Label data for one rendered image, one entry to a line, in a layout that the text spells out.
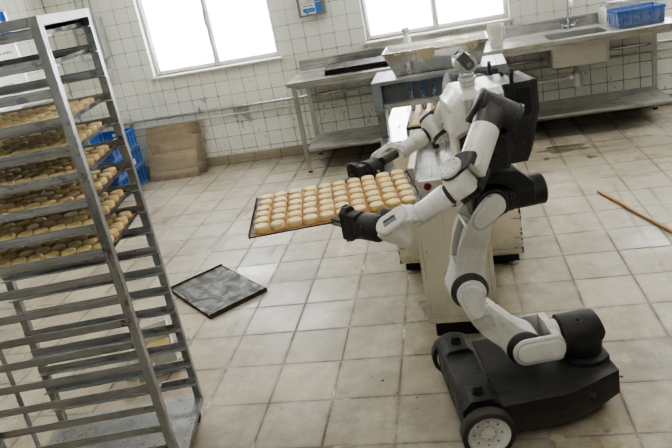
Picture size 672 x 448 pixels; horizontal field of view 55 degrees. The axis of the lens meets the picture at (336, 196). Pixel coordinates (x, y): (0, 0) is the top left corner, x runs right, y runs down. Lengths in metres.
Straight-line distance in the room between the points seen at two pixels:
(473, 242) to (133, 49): 5.47
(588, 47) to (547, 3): 0.75
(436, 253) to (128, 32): 4.99
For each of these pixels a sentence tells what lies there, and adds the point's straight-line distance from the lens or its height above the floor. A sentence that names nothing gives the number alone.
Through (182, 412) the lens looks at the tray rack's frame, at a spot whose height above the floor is 0.15.
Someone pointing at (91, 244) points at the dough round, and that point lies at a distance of 2.41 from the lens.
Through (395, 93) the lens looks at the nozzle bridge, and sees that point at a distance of 3.64.
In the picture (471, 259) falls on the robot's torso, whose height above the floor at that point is 0.70.
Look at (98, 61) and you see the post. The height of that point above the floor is 1.63.
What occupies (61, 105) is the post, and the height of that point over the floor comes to 1.55.
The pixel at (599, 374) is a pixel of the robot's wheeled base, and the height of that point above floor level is 0.17.
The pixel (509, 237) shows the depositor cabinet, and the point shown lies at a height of 0.19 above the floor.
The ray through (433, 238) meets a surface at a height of 0.54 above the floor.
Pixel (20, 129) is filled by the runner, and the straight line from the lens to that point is 2.25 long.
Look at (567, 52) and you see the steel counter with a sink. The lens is 6.12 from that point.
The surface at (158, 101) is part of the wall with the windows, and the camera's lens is 7.33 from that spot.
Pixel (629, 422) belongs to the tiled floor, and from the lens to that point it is 2.82.
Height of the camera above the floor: 1.79
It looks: 19 degrees down
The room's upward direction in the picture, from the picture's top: 11 degrees counter-clockwise
